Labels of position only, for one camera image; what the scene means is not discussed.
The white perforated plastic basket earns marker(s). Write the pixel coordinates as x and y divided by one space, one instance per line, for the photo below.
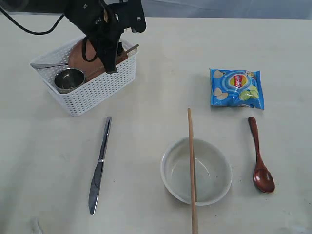
93 92

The blue chips bag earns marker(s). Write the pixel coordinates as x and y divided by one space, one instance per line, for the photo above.
234 88

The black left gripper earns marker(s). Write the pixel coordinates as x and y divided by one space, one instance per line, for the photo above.
104 23

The silver table knife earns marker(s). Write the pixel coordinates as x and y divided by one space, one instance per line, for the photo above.
97 175

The light wooden chopstick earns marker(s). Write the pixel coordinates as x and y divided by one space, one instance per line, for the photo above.
192 174

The dark red wooden spoon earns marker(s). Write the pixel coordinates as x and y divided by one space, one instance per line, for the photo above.
262 178

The stainless steel cup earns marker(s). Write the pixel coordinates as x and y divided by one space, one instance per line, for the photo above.
68 80

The brown round plate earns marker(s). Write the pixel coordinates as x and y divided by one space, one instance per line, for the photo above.
90 69

